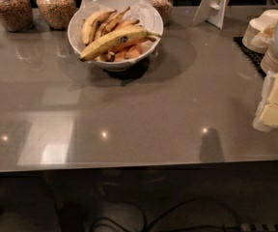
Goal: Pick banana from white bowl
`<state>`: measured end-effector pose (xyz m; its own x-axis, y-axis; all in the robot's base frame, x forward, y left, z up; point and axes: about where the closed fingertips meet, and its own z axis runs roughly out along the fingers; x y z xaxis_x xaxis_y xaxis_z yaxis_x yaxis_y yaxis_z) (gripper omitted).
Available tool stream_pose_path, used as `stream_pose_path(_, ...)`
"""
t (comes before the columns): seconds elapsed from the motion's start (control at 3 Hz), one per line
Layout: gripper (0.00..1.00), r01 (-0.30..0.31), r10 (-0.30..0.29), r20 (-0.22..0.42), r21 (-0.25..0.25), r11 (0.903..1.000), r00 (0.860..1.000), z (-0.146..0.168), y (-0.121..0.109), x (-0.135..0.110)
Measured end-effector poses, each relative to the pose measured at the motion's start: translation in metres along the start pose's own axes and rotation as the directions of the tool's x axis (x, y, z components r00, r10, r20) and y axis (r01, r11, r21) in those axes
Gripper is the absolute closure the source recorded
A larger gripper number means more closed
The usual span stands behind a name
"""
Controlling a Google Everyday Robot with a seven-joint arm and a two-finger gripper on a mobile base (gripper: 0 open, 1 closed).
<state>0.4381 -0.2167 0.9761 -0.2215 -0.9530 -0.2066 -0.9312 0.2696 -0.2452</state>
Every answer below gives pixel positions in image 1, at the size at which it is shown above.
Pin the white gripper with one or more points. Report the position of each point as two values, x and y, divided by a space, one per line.
266 118

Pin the large yellow banana front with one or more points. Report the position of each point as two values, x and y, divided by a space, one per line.
114 38

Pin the orange fruit in bowl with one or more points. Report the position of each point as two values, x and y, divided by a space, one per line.
128 52

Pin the white paper bowl liner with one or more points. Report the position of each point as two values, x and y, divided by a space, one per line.
140 9

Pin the white ceramic bowl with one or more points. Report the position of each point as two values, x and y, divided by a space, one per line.
74 34

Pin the brown spotted banana middle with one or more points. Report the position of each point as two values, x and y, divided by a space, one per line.
109 24

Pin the yellow banana upper left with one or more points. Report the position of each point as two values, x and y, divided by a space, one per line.
91 24

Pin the black rubber mat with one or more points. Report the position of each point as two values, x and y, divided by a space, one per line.
253 57

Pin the white sign stand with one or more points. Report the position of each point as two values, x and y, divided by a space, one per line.
211 11

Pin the glass jar far left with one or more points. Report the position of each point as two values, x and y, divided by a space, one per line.
16 15

